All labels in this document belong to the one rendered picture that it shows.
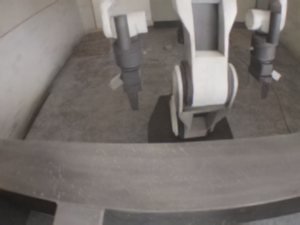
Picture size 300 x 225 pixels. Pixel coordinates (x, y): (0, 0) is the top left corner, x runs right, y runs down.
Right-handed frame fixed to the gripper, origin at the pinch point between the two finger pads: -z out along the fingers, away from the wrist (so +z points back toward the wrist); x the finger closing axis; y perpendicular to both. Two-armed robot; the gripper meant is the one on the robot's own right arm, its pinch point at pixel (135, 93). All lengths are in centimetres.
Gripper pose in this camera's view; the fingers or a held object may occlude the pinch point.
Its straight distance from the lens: 62.6
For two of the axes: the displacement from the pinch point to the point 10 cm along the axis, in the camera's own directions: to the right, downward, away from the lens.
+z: -1.1, -8.1, -5.7
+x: 0.0, 5.7, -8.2
